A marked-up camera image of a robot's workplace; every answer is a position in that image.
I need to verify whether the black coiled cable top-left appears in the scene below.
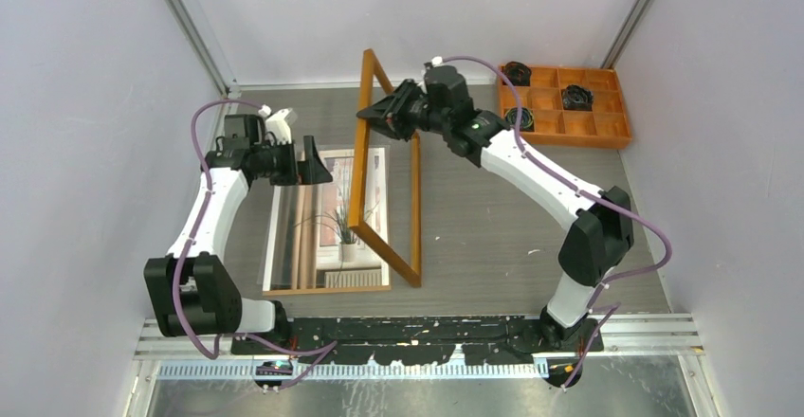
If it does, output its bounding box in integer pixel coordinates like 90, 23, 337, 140
502, 61, 533, 87

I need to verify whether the black blue coiled cable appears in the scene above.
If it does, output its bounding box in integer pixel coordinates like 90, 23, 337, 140
503, 106, 535, 133

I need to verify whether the black coiled cable middle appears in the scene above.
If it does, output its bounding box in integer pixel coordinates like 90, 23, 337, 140
561, 84, 594, 112

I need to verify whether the orange compartment tray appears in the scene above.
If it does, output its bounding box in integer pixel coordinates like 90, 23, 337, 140
497, 62, 632, 150

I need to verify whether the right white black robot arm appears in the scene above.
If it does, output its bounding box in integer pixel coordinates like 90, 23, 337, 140
356, 65, 633, 352

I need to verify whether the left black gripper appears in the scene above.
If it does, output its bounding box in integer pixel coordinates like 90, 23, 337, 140
253, 136, 332, 187

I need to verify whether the orange wooden picture frame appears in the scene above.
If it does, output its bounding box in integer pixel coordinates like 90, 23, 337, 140
347, 48, 423, 288

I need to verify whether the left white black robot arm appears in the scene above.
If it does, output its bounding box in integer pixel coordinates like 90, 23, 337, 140
144, 106, 333, 354

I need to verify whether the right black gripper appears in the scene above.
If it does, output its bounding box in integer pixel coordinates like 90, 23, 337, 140
358, 79, 450, 143

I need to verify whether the aluminium rail front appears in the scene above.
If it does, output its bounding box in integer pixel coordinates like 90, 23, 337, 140
133, 313, 704, 361

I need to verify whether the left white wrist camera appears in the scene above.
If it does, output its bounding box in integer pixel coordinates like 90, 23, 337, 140
257, 104, 298, 145

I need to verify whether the plant window photo print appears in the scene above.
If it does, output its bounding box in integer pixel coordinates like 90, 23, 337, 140
261, 145, 392, 297

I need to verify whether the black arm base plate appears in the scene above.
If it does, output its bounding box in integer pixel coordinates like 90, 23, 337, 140
261, 316, 596, 366

